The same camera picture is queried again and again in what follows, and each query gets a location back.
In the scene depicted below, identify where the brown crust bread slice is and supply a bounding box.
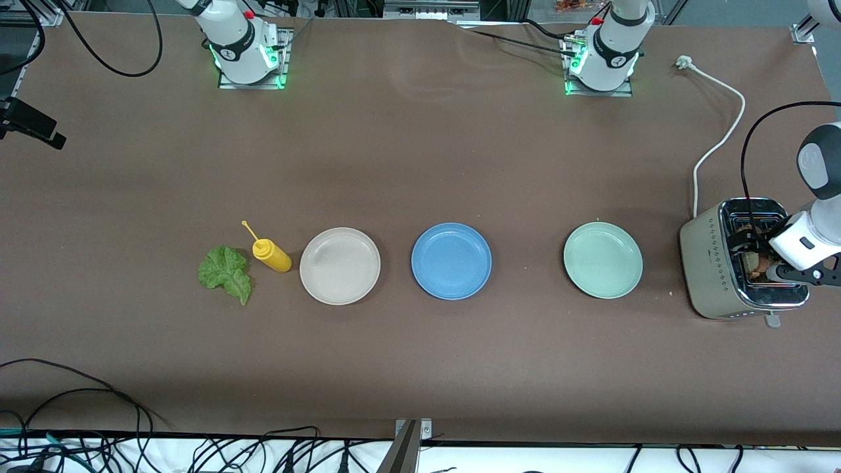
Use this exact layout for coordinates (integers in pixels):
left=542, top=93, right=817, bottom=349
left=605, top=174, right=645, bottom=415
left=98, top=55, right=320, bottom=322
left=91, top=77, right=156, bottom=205
left=736, top=225, right=786, bottom=284

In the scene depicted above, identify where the yellow squeeze bottle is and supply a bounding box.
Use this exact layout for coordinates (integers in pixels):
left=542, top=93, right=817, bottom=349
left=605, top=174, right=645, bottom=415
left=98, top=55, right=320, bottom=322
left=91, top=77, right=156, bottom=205
left=241, top=220, right=292, bottom=273

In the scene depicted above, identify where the green lettuce leaf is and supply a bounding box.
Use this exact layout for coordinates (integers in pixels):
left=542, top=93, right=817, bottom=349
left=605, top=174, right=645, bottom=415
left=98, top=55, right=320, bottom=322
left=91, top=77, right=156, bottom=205
left=198, top=245, right=252, bottom=306

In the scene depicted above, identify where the pale green plate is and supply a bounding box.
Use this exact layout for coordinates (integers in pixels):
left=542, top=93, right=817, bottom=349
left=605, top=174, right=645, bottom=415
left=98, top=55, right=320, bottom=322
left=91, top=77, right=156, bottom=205
left=563, top=221, right=643, bottom=300

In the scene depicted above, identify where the blue plate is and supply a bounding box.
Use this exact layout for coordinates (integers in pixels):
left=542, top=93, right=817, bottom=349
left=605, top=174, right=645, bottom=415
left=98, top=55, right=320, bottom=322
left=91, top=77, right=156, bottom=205
left=411, top=223, right=493, bottom=301

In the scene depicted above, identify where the off-white plate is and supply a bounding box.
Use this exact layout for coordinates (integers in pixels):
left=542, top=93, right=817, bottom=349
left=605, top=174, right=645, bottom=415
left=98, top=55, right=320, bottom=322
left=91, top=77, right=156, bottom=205
left=299, top=227, right=382, bottom=306

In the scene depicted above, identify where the beige chrome two-slot toaster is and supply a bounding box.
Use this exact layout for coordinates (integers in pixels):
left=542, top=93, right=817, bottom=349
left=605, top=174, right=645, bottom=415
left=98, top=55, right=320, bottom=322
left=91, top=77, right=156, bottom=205
left=680, top=197, right=810, bottom=328

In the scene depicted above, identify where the grey metal box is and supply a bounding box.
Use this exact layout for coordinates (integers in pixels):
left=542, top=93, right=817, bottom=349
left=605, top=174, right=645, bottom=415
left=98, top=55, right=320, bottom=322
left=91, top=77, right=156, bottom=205
left=383, top=0, right=482, bottom=20

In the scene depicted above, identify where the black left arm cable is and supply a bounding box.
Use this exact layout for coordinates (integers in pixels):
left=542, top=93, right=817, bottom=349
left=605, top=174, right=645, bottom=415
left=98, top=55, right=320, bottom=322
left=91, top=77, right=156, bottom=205
left=741, top=101, right=841, bottom=221

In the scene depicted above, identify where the white toaster power cable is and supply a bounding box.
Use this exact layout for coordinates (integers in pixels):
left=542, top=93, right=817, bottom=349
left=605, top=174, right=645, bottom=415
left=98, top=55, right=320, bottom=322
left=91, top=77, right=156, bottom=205
left=675, top=56, right=746, bottom=219

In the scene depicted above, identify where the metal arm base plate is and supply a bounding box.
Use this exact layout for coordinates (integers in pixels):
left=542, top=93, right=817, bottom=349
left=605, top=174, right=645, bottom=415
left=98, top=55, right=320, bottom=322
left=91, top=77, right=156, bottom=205
left=564, top=33, right=635, bottom=97
left=218, top=26, right=291, bottom=90

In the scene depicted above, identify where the black cable by arm base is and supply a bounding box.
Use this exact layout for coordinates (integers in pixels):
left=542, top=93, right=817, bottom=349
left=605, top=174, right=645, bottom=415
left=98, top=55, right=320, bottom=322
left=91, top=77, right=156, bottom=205
left=453, top=16, right=579, bottom=58

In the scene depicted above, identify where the metal table edge bracket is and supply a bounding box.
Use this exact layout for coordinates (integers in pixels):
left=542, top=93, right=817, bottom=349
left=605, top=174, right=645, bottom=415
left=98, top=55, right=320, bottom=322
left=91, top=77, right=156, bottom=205
left=394, top=418, right=433, bottom=439

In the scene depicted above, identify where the grey metal post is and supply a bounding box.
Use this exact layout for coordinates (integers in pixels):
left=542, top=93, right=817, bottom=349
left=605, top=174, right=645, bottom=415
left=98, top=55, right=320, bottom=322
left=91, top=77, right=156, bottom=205
left=378, top=420, right=421, bottom=473

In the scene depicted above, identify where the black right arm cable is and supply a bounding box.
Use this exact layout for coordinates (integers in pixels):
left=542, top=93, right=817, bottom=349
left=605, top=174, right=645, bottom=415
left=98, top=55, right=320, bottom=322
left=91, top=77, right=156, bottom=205
left=59, top=0, right=164, bottom=78

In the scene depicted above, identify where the long black table cable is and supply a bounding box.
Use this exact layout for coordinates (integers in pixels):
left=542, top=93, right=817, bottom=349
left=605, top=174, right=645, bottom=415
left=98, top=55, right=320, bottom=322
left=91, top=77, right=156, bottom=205
left=0, top=358, right=171, bottom=431
left=20, top=388, right=155, bottom=455

